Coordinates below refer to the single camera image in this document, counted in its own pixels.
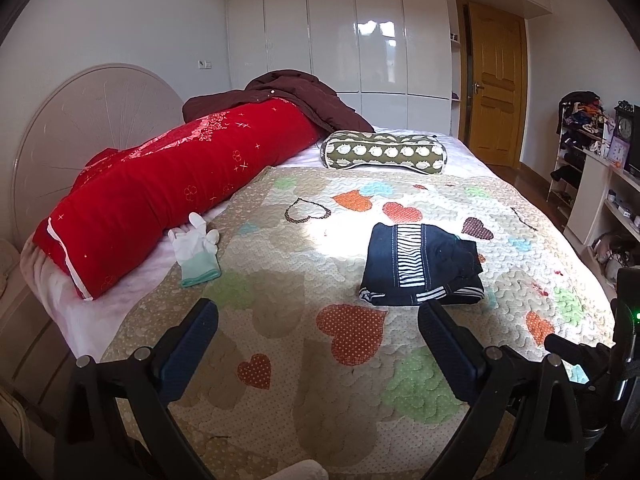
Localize white glossy wardrobe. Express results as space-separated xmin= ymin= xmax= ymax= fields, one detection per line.
xmin=225 ymin=0 xmax=553 ymax=136

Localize shoe rack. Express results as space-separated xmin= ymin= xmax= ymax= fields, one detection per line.
xmin=547 ymin=91 xmax=616 ymax=211

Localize red bolster pillow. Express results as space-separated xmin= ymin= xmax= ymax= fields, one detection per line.
xmin=32 ymin=99 xmax=323 ymax=301

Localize round beige headboard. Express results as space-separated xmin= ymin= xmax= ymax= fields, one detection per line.
xmin=11 ymin=63 xmax=186 ymax=246

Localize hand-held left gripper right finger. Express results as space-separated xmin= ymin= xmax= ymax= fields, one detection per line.
xmin=417 ymin=300 xmax=586 ymax=480

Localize dark brown jacket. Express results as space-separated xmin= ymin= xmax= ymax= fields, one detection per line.
xmin=181 ymin=70 xmax=375 ymax=135

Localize white shelf unit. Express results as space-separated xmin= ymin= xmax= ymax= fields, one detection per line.
xmin=565 ymin=150 xmax=640 ymax=291

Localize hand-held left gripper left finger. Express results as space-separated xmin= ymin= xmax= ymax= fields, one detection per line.
xmin=52 ymin=298 xmax=221 ymax=480

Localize heart patchwork quilt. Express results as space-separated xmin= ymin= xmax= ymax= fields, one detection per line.
xmin=100 ymin=165 xmax=621 ymax=480

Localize navy striped pants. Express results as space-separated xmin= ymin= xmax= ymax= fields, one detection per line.
xmin=359 ymin=222 xmax=486 ymax=308

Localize wooden door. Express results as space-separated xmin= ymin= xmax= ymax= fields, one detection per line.
xmin=467 ymin=1 xmax=527 ymax=168

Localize dark table clock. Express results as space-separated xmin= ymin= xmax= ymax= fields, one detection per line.
xmin=614 ymin=101 xmax=637 ymax=168

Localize white cloth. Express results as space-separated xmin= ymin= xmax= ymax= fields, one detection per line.
xmin=277 ymin=459 xmax=328 ymax=480

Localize green dotted pillow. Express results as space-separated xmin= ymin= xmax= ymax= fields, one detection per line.
xmin=320 ymin=130 xmax=450 ymax=175

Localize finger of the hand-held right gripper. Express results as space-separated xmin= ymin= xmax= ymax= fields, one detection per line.
xmin=544 ymin=332 xmax=618 ymax=376

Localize white glove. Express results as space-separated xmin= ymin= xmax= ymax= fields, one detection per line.
xmin=167 ymin=212 xmax=222 ymax=289

